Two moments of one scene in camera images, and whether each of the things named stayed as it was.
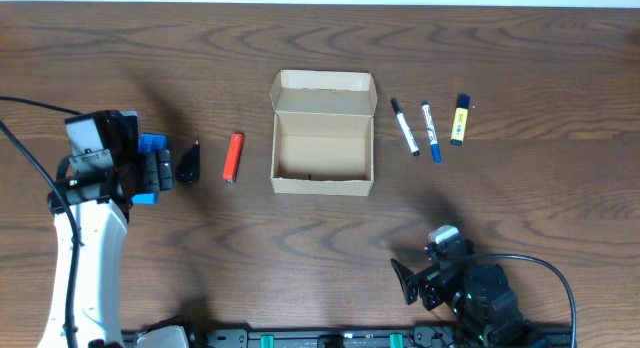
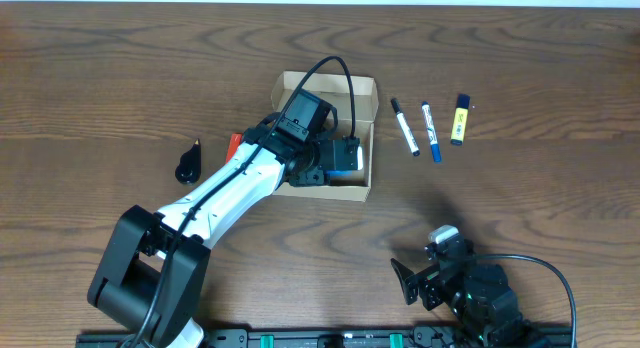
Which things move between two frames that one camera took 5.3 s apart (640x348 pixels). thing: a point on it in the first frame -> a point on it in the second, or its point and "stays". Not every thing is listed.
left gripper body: [128, 163] -> [307, 172]
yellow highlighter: [460, 119] stays
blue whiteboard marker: [431, 132] stays
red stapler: [232, 158] stays
